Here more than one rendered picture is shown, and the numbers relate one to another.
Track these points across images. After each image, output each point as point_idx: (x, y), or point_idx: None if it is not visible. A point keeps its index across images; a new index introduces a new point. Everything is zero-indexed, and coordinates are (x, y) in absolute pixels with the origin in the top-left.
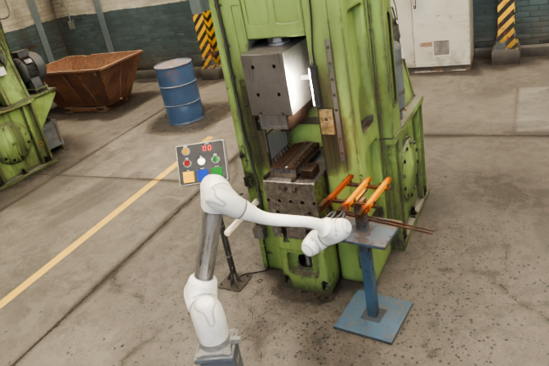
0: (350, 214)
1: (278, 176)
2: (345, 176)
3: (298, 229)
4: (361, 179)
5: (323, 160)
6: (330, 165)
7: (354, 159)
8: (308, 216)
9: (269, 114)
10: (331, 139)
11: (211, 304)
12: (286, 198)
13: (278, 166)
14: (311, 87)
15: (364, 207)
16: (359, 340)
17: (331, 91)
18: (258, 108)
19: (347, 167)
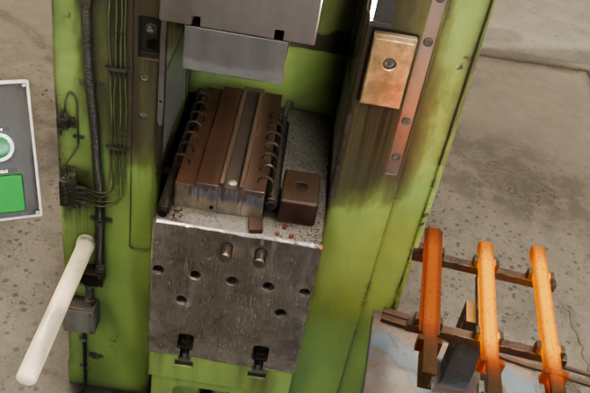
0: (400, 322)
1: (200, 205)
2: (380, 213)
3: (231, 344)
4: (423, 224)
5: (302, 152)
6: (348, 182)
7: (425, 176)
8: (275, 317)
9: (226, 29)
10: (378, 117)
11: None
12: (220, 270)
13: (205, 178)
14: None
15: (559, 381)
16: None
17: None
18: (191, 1)
19: (396, 190)
